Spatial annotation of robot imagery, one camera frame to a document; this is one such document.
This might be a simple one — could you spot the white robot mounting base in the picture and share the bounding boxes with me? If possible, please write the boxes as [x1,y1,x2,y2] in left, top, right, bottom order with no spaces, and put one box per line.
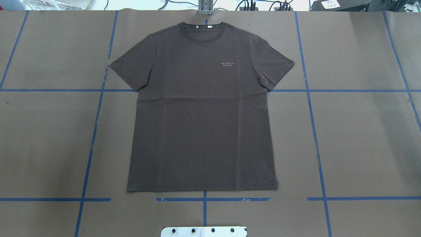
[161,226,248,237]

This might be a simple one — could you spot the black box with label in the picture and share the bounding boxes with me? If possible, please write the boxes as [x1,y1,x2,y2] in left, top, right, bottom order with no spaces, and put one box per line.
[310,0,370,12]

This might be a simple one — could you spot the dark brown t-shirt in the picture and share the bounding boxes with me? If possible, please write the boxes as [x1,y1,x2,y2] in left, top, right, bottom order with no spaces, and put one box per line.
[110,22,295,192]

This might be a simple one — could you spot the aluminium frame post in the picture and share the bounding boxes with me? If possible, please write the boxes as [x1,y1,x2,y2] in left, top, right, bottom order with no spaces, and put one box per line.
[198,0,215,15]

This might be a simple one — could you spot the black power strip cables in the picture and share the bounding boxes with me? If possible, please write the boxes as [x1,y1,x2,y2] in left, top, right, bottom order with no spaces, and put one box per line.
[235,0,294,12]

